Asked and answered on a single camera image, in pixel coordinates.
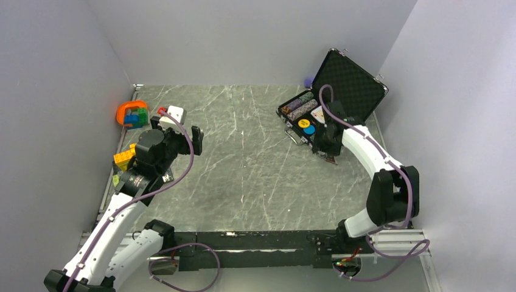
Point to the black poker chip case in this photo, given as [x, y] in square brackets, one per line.
[338, 79]

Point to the blue toy block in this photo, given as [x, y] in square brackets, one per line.
[131, 120]

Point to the blue round button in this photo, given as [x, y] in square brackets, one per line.
[310, 130]

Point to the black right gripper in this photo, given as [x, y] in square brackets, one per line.
[318, 143]

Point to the aluminium frame rail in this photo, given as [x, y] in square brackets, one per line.
[387, 243]

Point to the purple poker chip stack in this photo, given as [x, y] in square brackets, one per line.
[293, 105]

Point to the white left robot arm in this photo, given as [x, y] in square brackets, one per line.
[99, 266]

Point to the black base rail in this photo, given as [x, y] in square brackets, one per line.
[192, 254]

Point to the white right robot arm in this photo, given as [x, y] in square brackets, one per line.
[391, 201]

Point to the yellow dealer button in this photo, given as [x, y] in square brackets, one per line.
[304, 123]

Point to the perforated metal plate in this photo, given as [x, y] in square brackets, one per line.
[168, 176]

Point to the yellow toy block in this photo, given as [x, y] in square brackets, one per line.
[121, 160]

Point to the green toy block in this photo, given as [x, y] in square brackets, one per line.
[142, 116]

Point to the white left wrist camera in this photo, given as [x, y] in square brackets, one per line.
[179, 114]

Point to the purple object behind case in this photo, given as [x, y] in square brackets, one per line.
[308, 82]

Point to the orange plastic bowl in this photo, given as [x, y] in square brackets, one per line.
[128, 108]

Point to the playing cards deck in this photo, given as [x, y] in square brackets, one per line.
[318, 114]

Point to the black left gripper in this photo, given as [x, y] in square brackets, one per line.
[185, 147]

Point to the blue orange ten chip stack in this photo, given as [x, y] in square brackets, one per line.
[303, 109]

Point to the triangular red warning card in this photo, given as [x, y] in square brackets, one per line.
[331, 159]

